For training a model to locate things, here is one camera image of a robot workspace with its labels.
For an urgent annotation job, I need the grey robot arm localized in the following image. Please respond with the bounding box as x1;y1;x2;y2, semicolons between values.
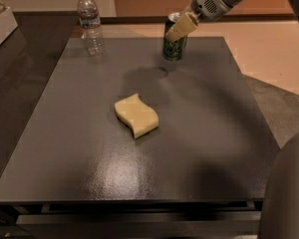
165;0;299;239

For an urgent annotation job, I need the white box at left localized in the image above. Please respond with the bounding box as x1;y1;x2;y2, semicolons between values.
0;7;18;45

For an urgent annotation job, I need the clear plastic water bottle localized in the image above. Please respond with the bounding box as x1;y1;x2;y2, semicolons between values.
77;0;105;56

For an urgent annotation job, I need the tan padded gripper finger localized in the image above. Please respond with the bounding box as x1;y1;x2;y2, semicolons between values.
165;12;198;42

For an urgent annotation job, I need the green soda can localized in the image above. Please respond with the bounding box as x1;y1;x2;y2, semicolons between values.
162;12;187;61

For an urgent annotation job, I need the yellow sponge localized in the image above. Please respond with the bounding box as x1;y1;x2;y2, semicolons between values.
115;94;158;139

